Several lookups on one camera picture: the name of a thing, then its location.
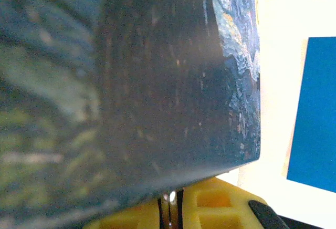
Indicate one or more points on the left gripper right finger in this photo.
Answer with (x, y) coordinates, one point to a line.
(215, 208)

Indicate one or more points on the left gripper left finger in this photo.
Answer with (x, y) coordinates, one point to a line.
(131, 218)

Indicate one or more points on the starry night mouse pad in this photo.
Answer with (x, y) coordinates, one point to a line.
(157, 82)

